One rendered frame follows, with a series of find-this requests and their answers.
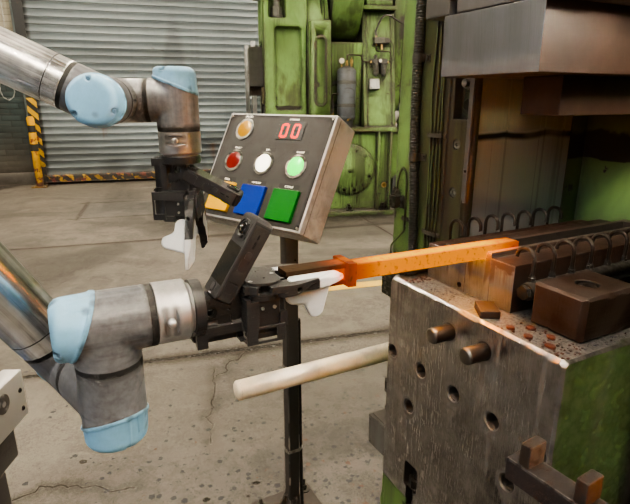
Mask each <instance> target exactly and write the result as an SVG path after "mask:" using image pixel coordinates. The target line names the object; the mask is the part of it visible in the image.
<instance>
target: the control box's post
mask: <svg viewBox="0 0 630 504"><path fill-rule="evenodd" d="M295 263H296V264H298V240H294V239H290V238H285V237H280V264H295ZM284 308H285V309H286V310H287V325H285V329H286V339H283V364H284V365H285V366H286V367H291V366H295V365H299V340H298V305H291V304H289V303H288V302H287V301H286V299H285V298H284ZM284 438H285V447H286V448H287V449H288V451H292V450H295V449H298V448H300V439H299V385H297V386H293V387H289V388H286V389H284ZM285 488H286V493H287V494H288V499H289V500H288V501H289V504H292V501H293V498H294V497H295V496H297V498H298V503H299V504H300V451H299V452H296V453H293V454H287V453H286V452H285Z"/></svg>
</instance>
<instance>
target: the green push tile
mask: <svg viewBox="0 0 630 504"><path fill-rule="evenodd" d="M300 194H301V192H299V191H294V190H287V189H280V188H274V189H273V192H272V195H271V198H270V201H269V203H268V206H267V209H266V212H265V215H264V219H266V220H270V221H275V222H281V223H286V224H291V221H292V218H293V215H294V212H295V209H296V206H297V203H298V200H299V197H300Z"/></svg>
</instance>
